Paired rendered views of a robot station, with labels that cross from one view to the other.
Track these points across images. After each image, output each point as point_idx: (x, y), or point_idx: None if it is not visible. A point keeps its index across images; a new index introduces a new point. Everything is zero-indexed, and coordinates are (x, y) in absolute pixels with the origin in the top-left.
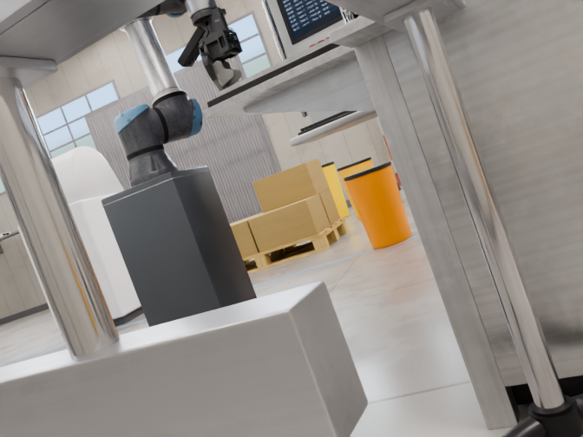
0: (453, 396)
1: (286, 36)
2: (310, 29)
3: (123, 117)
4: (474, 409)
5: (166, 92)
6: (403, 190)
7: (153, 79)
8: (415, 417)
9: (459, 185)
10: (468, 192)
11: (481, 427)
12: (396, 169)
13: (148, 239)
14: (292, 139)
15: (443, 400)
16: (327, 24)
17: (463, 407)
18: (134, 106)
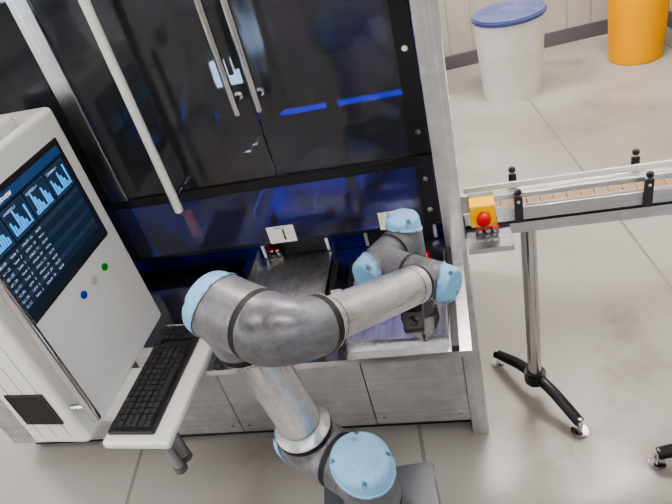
0: (442, 459)
1: (17, 323)
2: (47, 297)
3: (391, 456)
4: (463, 443)
5: (323, 409)
6: (476, 330)
7: (312, 404)
8: (466, 478)
9: (534, 295)
10: (538, 296)
11: (486, 437)
12: (475, 320)
13: None
14: (170, 437)
15: (445, 464)
16: (66, 282)
17: (459, 450)
18: (373, 436)
